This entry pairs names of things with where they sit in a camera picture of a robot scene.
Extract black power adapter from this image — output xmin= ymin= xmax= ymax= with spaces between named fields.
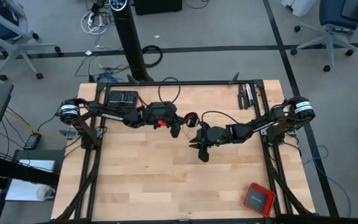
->
xmin=23 ymin=133 xmax=42 ymax=151

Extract black desk frame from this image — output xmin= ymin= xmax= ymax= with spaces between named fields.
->
xmin=0 ymin=149 xmax=67 ymax=224

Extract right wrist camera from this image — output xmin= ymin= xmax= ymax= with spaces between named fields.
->
xmin=198 ymin=129 xmax=213 ymax=146

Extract white power strip cable bundle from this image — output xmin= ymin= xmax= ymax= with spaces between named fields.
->
xmin=80 ymin=8 xmax=113 ymax=36

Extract silver hand tool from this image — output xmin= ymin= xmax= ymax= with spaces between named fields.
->
xmin=246 ymin=83 xmax=255 ymax=107

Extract white bin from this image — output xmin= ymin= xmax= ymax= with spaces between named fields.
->
xmin=280 ymin=0 xmax=318 ymax=18

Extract black control box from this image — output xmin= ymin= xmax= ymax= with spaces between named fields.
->
xmin=108 ymin=90 xmax=139 ymax=110

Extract white sheet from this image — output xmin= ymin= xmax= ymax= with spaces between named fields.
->
xmin=4 ymin=179 xmax=55 ymax=202

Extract black coiled floor cable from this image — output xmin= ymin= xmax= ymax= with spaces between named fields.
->
xmin=141 ymin=45 xmax=164 ymax=68

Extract blue grey office chair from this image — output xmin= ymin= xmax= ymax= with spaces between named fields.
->
xmin=290 ymin=0 xmax=358 ymax=73
xmin=0 ymin=0 xmax=62 ymax=82

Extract blue floor cable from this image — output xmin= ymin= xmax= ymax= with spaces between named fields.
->
xmin=96 ymin=72 xmax=124 ymax=84
xmin=302 ymin=144 xmax=352 ymax=218

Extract red and black square case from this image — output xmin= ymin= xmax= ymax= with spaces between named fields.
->
xmin=243 ymin=182 xmax=277 ymax=218

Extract black handled pliers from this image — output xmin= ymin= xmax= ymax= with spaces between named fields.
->
xmin=237 ymin=83 xmax=244 ymax=111
xmin=242 ymin=83 xmax=249 ymax=110

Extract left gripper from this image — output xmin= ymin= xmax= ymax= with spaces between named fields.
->
xmin=141 ymin=101 xmax=188 ymax=139

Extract black floor box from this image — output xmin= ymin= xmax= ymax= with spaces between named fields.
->
xmin=133 ymin=0 xmax=183 ymax=16

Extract black wire spool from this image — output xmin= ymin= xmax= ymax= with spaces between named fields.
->
xmin=183 ymin=111 xmax=201 ymax=128

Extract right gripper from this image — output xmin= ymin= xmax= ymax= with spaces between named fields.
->
xmin=190 ymin=121 xmax=233 ymax=163

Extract black tower fan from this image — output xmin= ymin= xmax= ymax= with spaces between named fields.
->
xmin=108 ymin=0 xmax=155 ymax=83

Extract yellow cable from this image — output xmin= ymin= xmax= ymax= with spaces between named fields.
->
xmin=6 ymin=108 xmax=70 ymax=144

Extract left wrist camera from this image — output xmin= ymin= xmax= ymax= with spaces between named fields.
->
xmin=152 ymin=102 xmax=177 ymax=116

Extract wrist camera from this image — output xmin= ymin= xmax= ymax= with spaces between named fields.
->
xmin=198 ymin=129 xmax=213 ymax=146
xmin=152 ymin=102 xmax=177 ymax=116

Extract white box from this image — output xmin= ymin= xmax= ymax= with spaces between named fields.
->
xmin=19 ymin=159 xmax=57 ymax=174

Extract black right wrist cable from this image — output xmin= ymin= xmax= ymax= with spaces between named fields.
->
xmin=200 ymin=110 xmax=241 ymax=125

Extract black braided cable harness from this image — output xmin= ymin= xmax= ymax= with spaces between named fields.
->
xmin=56 ymin=146 xmax=103 ymax=221
xmin=267 ymin=144 xmax=315 ymax=216

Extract clear plastic cup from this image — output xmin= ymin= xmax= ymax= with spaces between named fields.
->
xmin=37 ymin=185 xmax=57 ymax=202

